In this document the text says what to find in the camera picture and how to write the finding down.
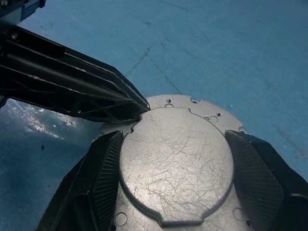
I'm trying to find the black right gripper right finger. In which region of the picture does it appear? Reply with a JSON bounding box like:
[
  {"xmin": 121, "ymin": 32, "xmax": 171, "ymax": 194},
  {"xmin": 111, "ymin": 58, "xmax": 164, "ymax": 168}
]
[{"xmin": 225, "ymin": 129, "xmax": 308, "ymax": 231}]

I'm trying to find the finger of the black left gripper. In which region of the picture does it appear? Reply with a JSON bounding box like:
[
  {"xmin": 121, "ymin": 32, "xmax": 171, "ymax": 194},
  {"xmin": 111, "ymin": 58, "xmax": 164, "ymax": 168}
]
[
  {"xmin": 0, "ymin": 24, "xmax": 150, "ymax": 111},
  {"xmin": 0, "ymin": 64, "xmax": 145, "ymax": 123}
]

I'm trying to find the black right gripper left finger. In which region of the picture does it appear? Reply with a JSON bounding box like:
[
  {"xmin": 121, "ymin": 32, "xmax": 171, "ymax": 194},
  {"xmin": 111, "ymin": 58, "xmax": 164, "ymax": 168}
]
[{"xmin": 36, "ymin": 130, "xmax": 124, "ymax": 231}]

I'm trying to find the silver motor lid circuit board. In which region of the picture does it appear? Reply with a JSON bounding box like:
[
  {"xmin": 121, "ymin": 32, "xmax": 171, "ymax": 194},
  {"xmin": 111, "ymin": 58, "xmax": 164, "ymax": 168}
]
[{"xmin": 98, "ymin": 94, "xmax": 253, "ymax": 231}]

